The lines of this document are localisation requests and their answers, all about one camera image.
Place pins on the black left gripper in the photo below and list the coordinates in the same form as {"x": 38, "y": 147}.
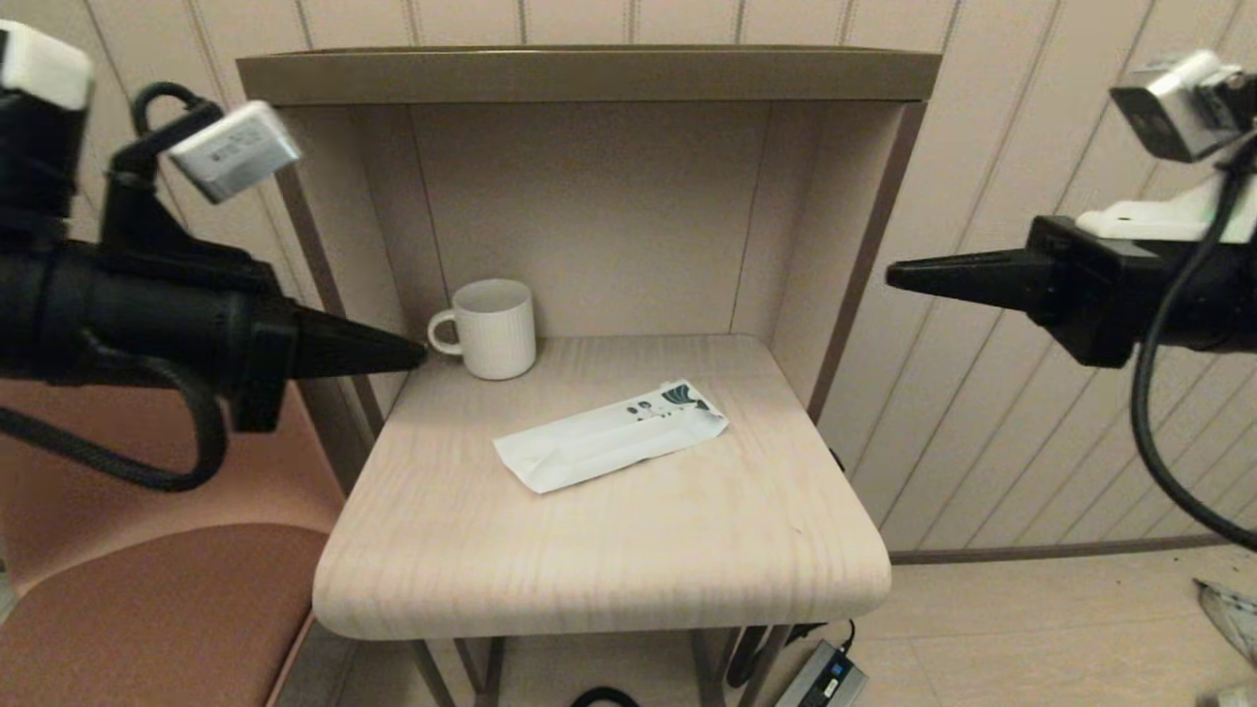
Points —
{"x": 177, "y": 314}

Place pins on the pink plastic chair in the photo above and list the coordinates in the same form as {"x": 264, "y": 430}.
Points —
{"x": 147, "y": 609}

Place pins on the white ribbed ceramic mug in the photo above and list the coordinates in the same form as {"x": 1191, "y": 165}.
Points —
{"x": 499, "y": 334}

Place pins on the brown wall baseboard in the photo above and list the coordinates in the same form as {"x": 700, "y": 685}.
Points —
{"x": 1080, "y": 548}

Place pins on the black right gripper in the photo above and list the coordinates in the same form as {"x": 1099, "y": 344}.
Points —
{"x": 1100, "y": 295}

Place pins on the white floral zipper pouch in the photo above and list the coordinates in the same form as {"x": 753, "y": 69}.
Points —
{"x": 599, "y": 442}

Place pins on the beige wooden desk hutch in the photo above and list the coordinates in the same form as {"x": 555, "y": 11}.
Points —
{"x": 589, "y": 196}

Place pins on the white crumpled floor object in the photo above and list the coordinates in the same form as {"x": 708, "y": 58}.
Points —
{"x": 1232, "y": 619}

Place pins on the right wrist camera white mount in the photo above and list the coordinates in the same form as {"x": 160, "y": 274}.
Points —
{"x": 1169, "y": 108}

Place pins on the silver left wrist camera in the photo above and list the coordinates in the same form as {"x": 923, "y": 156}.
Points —
{"x": 236, "y": 152}

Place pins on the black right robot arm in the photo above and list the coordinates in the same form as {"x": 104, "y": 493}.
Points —
{"x": 1218, "y": 304}

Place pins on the grey power adapter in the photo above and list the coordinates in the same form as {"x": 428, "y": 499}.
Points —
{"x": 820, "y": 682}

